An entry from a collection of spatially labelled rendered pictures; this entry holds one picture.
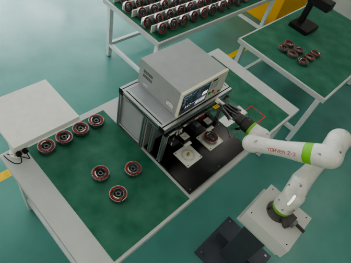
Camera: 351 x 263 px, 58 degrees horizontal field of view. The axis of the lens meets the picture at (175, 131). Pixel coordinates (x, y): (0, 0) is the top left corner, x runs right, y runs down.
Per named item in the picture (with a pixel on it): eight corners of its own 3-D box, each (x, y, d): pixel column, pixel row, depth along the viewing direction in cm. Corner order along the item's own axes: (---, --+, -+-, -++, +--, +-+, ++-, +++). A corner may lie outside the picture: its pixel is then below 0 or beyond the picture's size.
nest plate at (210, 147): (223, 141, 240) (223, 141, 239) (210, 151, 232) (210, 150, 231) (208, 129, 245) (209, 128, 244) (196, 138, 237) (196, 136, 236)
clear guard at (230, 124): (250, 122, 225) (254, 117, 220) (230, 138, 212) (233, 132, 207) (217, 95, 236) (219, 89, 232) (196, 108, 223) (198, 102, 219)
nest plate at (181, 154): (201, 157, 227) (202, 156, 226) (187, 168, 219) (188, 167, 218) (187, 143, 232) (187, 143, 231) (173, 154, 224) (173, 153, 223)
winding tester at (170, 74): (220, 92, 223) (229, 69, 207) (176, 118, 199) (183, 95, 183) (182, 60, 236) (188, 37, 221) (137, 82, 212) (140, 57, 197)
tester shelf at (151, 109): (230, 92, 231) (232, 88, 228) (163, 135, 194) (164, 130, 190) (188, 59, 246) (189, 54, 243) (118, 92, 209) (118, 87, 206)
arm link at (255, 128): (267, 145, 199) (277, 133, 193) (258, 152, 190) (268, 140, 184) (250, 131, 204) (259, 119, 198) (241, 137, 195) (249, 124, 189)
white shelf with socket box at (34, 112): (82, 161, 208) (79, 116, 173) (28, 192, 188) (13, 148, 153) (53, 127, 220) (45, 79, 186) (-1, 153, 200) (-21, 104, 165)
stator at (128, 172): (135, 160, 216) (135, 157, 213) (144, 172, 212) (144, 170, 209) (120, 168, 211) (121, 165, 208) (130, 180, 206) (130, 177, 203)
